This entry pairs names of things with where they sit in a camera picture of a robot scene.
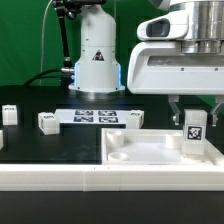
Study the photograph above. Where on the white square tabletop part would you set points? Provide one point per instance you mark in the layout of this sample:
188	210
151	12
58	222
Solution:
152	147

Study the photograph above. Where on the white marker tag sheet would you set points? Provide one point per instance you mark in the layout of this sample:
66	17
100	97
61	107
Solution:
81	116

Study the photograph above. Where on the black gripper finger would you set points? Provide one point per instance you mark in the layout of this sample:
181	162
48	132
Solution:
174	108
219	100

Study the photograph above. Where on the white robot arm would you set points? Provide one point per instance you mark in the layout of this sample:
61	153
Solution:
97	71

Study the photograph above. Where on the white U-shaped boundary fence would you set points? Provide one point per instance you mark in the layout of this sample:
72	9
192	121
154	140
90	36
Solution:
16	176

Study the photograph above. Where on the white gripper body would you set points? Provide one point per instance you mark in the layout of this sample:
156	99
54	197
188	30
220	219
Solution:
178	54

